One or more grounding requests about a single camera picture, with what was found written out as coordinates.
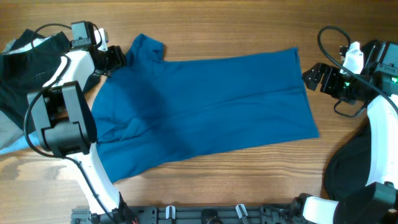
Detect folded blue jeans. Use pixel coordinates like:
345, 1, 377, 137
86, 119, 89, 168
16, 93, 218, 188
1, 131, 40, 155

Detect black garment pile right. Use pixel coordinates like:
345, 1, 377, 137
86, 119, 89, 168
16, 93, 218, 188
323, 39, 389, 202

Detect folded grey garment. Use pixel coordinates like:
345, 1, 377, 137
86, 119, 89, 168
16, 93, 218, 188
1, 112, 24, 149

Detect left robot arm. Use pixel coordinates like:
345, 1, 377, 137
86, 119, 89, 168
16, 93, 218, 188
24, 21, 139, 223

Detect folded black garment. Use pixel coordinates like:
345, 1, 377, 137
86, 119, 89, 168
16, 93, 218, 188
1, 29, 70, 129

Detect blue polo shirt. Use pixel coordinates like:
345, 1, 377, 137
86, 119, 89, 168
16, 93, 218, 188
92, 34, 318, 182

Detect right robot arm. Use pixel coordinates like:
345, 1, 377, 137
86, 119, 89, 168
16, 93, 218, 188
288, 41, 397, 223

